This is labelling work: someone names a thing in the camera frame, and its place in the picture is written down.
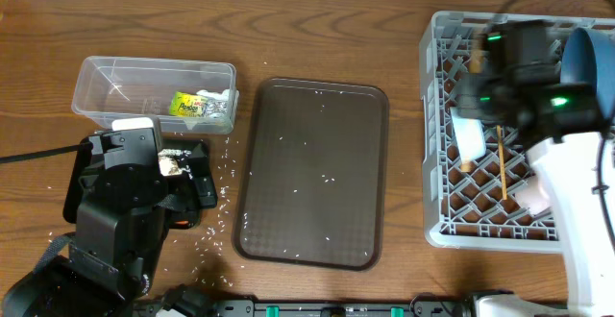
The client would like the light blue rice bowl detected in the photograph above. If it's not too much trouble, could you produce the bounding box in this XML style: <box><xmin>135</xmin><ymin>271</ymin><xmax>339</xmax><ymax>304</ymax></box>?
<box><xmin>450</xmin><ymin>108</ymin><xmax>486</xmax><ymax>163</ymax></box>

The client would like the foil snack wrapper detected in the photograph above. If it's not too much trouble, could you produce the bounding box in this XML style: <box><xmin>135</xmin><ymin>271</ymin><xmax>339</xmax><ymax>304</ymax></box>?
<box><xmin>168</xmin><ymin>89</ymin><xmax>230</xmax><ymax>118</ymax></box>

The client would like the dark blue plate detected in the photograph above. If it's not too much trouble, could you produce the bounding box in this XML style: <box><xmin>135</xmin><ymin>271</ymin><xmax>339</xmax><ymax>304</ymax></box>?
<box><xmin>560</xmin><ymin>28</ymin><xmax>614</xmax><ymax>116</ymax></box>

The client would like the brown mushroom piece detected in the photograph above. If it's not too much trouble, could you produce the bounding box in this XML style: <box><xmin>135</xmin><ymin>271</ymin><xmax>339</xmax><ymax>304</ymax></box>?
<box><xmin>159</xmin><ymin>157</ymin><xmax>182</xmax><ymax>177</ymax></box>

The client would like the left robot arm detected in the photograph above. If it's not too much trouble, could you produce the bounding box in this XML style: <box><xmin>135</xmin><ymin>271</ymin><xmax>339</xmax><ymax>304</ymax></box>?
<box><xmin>2</xmin><ymin>128</ymin><xmax>217</xmax><ymax>316</ymax></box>

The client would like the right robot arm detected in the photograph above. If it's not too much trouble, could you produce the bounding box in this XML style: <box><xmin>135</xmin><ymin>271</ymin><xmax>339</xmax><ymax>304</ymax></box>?
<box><xmin>452</xmin><ymin>20</ymin><xmax>614</xmax><ymax>316</ymax></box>

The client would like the grey dishwasher rack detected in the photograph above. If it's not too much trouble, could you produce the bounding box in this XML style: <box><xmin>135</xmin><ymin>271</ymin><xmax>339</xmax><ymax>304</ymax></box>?
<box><xmin>418</xmin><ymin>10</ymin><xmax>615</xmax><ymax>255</ymax></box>

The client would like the black plastic tray bin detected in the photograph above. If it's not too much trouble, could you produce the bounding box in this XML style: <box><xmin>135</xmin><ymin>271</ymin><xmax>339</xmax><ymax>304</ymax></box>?
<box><xmin>62</xmin><ymin>130</ymin><xmax>217</xmax><ymax>230</ymax></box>

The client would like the spilled white rice pile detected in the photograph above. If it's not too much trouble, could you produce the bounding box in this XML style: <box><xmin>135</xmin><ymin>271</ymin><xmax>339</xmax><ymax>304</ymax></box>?
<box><xmin>158</xmin><ymin>149</ymin><xmax>193</xmax><ymax>179</ymax></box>

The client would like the clear plastic bin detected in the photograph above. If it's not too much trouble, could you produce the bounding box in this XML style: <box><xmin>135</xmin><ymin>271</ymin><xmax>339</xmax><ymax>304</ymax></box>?
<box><xmin>71</xmin><ymin>56</ymin><xmax>239</xmax><ymax>134</ymax></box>

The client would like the brown serving tray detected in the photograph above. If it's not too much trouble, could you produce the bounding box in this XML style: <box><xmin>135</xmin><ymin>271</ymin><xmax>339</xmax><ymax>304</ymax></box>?
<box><xmin>233</xmin><ymin>78</ymin><xmax>389</xmax><ymax>271</ymax></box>

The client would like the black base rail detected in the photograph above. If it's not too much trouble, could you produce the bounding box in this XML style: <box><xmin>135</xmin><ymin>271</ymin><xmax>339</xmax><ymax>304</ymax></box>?
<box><xmin>134</xmin><ymin>285</ymin><xmax>568</xmax><ymax>317</ymax></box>

